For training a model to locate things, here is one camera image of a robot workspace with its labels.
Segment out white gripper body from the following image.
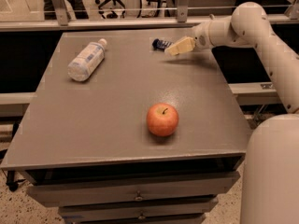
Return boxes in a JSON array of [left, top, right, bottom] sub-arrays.
[[192, 21, 214, 49]]

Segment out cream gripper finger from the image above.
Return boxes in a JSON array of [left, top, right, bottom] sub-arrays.
[[175, 36, 195, 48], [164, 43, 194, 56]]

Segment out blue rxbar blueberry wrapper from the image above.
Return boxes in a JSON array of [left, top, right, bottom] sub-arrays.
[[152, 38, 172, 51]]

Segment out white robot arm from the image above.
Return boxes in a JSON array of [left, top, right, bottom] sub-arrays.
[[166, 2, 299, 224]]

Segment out red apple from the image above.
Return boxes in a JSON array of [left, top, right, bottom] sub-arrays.
[[146, 103, 179, 137]]

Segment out black office chair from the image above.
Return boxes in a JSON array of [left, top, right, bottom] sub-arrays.
[[94, 0, 125, 19]]

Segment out clear plastic water bottle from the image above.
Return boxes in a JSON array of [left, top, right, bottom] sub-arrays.
[[67, 38, 107, 82]]

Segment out person's legs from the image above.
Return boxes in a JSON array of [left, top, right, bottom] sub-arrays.
[[43, 0, 89, 20]]

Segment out grey drawer cabinet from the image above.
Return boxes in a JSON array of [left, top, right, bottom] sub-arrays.
[[2, 29, 251, 224]]

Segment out metal railing frame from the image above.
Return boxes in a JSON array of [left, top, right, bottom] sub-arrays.
[[0, 0, 299, 32]]

